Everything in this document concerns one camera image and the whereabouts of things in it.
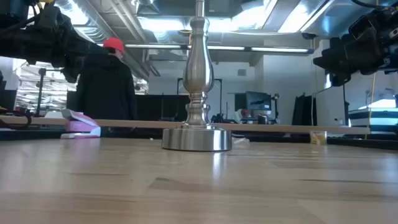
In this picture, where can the long ceiling light bar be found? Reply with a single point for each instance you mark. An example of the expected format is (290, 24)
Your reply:
(280, 49)

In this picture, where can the black computer monitor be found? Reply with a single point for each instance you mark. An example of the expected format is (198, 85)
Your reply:
(258, 101)

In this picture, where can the person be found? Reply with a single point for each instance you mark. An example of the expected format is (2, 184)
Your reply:
(105, 87)
(242, 116)

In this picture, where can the small clear jar yellow contents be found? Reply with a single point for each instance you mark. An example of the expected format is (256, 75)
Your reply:
(318, 137)

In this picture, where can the pink and white stapler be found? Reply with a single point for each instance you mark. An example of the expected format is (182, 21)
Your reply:
(81, 126)

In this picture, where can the white black striped platform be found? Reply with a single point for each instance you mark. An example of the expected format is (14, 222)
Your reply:
(373, 119)

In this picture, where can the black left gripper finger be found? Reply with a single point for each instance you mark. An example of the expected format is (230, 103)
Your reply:
(72, 70)
(82, 45)

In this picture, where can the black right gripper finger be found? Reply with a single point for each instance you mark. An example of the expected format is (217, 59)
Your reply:
(337, 73)
(357, 40)

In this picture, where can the adjacent wooden table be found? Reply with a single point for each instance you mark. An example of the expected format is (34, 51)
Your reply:
(280, 128)

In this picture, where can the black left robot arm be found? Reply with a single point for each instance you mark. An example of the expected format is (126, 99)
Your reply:
(14, 9)

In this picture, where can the black table frame rail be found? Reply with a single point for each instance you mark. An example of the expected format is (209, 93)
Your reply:
(31, 134)

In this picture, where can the grey wall vent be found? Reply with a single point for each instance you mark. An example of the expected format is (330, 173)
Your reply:
(242, 72)

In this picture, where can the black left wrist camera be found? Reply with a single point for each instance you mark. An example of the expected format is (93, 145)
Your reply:
(54, 17)

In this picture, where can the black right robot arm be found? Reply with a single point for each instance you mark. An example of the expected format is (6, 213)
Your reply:
(393, 37)

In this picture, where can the black partition panels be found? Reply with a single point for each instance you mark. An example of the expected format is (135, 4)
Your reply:
(161, 107)

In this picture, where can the white board black frame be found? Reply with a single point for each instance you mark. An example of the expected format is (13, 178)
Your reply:
(329, 107)

